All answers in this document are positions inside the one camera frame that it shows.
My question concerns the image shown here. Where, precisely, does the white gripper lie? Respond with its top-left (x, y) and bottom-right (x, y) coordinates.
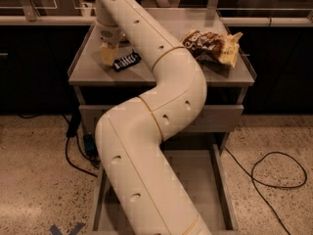
top-left (94, 0), bottom-right (126, 68)

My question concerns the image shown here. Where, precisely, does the blue rxbar blueberry bar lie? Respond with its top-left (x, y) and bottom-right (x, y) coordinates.
top-left (112, 51), bottom-right (141, 71)

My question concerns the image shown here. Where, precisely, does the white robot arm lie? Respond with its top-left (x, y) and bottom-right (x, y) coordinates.
top-left (95, 0), bottom-right (211, 235)

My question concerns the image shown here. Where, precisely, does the grey middle drawer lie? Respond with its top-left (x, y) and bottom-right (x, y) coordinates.
top-left (79, 105), bottom-right (244, 133)

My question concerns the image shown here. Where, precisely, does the grey metal drawer cabinet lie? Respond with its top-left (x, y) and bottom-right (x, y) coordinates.
top-left (67, 7), bottom-right (257, 155)

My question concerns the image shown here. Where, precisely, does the grey open bottom drawer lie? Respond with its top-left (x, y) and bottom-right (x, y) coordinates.
top-left (87, 145), bottom-right (241, 235)

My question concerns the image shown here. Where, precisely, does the black power plug block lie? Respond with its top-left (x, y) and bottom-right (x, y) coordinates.
top-left (67, 111), bottom-right (81, 138)

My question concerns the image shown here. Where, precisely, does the blue power adapter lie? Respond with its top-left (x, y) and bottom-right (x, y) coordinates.
top-left (83, 134), bottom-right (97, 156)

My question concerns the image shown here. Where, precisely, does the brown yellow chip bag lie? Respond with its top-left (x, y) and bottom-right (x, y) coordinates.
top-left (181, 29), bottom-right (243, 68)

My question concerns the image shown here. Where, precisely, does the blue tape cross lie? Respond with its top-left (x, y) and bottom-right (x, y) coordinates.
top-left (49, 222), bottom-right (85, 235)

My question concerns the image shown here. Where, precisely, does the black floor cable left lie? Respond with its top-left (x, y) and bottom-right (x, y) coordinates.
top-left (16, 113), bottom-right (102, 178)

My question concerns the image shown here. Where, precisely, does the black floor cable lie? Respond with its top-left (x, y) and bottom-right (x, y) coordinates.
top-left (224, 146), bottom-right (308, 235)
top-left (16, 113), bottom-right (102, 178)

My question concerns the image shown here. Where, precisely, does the black floor cable right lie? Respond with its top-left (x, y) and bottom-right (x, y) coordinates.
top-left (224, 146), bottom-right (308, 235)

